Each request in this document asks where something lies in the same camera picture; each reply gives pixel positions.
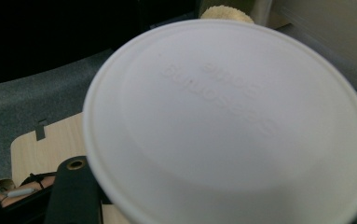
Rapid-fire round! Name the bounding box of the grey table edge clip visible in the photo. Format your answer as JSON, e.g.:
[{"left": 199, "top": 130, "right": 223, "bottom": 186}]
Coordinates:
[{"left": 34, "top": 119, "right": 48, "bottom": 142}]

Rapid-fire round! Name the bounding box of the pale powder jar white lid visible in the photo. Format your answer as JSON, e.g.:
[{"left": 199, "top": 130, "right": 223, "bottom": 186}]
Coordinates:
[{"left": 82, "top": 5, "right": 357, "bottom": 224}]

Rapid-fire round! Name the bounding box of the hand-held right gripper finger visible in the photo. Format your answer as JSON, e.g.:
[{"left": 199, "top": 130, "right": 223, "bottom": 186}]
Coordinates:
[{"left": 44, "top": 155, "right": 103, "bottom": 224}]

